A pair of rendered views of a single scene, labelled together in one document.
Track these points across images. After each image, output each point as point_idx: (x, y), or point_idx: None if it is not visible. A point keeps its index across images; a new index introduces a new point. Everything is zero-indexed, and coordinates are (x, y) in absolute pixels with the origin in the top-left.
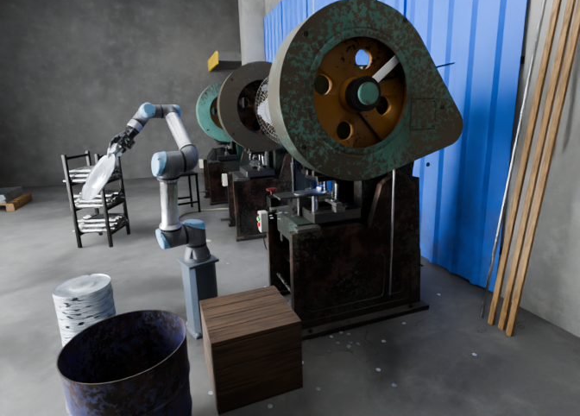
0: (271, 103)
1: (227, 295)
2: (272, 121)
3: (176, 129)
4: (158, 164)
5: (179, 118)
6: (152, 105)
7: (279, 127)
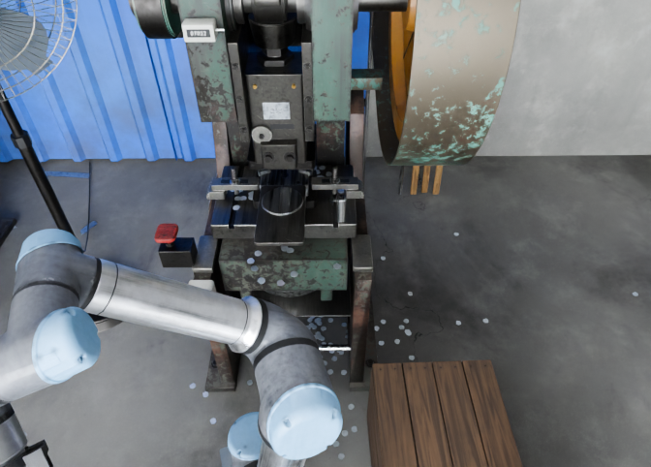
0: (438, 91)
1: (384, 445)
2: (409, 124)
3: (188, 305)
4: (340, 423)
5: (132, 268)
6: (78, 312)
7: (445, 133)
